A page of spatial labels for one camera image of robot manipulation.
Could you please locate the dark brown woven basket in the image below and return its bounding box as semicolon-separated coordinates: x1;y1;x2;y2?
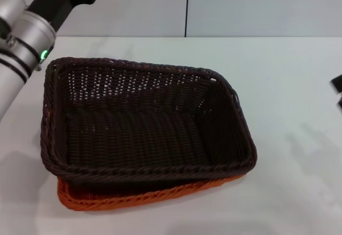
40;56;259;188

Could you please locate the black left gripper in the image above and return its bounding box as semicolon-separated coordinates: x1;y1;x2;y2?
27;0;111;33

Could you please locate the orange woven plastic basket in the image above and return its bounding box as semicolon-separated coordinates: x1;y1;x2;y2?
44;106;248;213

